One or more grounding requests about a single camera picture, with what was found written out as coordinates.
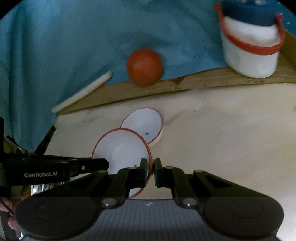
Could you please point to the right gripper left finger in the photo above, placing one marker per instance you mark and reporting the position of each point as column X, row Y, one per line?
column 118, row 185

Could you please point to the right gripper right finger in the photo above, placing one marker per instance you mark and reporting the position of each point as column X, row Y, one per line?
column 184, row 187

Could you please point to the white bowl red rim front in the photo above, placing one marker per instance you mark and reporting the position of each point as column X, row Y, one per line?
column 123, row 148

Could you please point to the white bowl red rim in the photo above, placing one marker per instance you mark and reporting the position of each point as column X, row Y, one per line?
column 147, row 122
column 123, row 148

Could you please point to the white bowl red rim back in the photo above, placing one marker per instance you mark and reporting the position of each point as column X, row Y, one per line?
column 147, row 122

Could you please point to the person's left hand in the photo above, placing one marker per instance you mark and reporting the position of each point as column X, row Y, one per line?
column 10, row 205

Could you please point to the wooden shelf board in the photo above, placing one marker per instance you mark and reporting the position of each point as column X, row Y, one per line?
column 222, row 77

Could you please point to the white foam rod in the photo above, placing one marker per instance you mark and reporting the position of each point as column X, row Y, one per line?
column 83, row 92

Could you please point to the red tomato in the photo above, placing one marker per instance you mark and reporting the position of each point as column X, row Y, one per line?
column 144, row 67

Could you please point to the blue cloth drape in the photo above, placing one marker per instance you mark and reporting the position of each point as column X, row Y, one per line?
column 52, row 49

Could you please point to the white blue water bottle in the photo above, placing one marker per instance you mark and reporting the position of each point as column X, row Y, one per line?
column 252, row 35

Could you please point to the blue dotted tent fabric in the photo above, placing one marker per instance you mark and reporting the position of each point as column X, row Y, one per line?
column 287, row 9

